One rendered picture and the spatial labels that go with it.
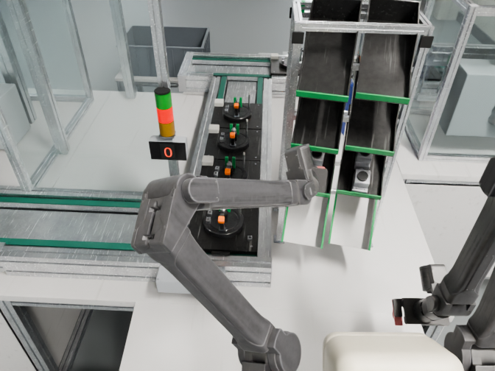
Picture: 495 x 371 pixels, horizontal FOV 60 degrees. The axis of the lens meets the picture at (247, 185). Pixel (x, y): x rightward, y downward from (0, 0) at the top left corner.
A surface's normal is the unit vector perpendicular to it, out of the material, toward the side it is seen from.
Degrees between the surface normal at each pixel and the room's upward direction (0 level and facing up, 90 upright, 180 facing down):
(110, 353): 0
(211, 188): 61
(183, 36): 90
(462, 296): 90
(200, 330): 0
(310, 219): 45
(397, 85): 25
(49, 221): 0
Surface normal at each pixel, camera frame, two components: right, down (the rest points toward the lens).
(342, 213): -0.15, -0.11
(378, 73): -0.07, -0.43
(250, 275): -0.04, 0.64
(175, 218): 0.80, -0.13
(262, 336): 0.65, -0.25
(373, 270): 0.01, -0.77
